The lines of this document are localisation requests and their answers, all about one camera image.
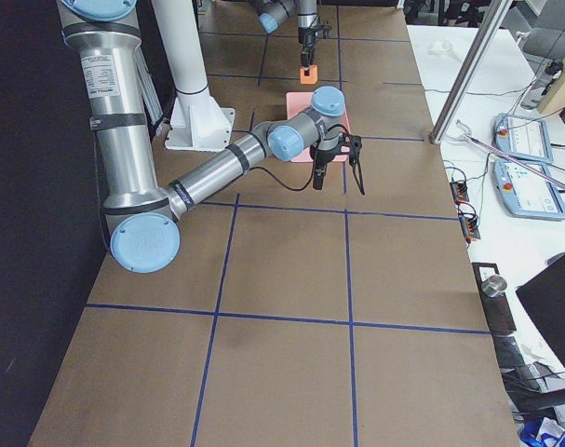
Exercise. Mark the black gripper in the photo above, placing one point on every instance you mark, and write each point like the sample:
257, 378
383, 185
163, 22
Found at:
306, 41
323, 158

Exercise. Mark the orange foam block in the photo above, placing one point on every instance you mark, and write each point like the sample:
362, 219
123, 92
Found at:
308, 75

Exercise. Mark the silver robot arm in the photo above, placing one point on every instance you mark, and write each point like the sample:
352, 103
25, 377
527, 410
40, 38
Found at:
273, 13
141, 215

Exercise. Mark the upper orange black connector box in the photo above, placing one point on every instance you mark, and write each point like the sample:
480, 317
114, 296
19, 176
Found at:
459, 190

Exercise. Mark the orange black connector box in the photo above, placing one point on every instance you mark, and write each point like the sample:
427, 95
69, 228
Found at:
459, 190
469, 225

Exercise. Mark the lower orange black connector box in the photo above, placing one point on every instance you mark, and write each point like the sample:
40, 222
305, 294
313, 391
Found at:
469, 225

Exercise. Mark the lower blue teach pendant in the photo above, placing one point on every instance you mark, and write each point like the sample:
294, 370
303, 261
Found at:
525, 194

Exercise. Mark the blue teach pendant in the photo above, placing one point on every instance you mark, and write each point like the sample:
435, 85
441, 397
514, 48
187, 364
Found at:
523, 137
525, 194

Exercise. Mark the small metal cup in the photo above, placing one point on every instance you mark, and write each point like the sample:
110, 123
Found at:
493, 286

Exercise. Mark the upper blue teach pendant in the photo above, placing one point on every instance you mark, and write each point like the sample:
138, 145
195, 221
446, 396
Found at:
523, 137

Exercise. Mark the black tray strip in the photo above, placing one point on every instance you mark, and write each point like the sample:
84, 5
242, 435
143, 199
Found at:
497, 310

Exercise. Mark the grey water bottle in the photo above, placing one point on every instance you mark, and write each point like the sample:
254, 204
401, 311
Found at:
542, 82

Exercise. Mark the black monitor corner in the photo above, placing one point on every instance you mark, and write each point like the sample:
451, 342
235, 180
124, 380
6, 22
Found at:
543, 298

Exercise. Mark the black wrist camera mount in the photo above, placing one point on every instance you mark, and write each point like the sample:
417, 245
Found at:
354, 145

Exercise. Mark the aluminium frame post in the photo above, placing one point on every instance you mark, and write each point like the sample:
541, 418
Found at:
481, 43

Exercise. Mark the white pedestal column base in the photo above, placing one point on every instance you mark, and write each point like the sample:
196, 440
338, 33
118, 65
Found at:
197, 121

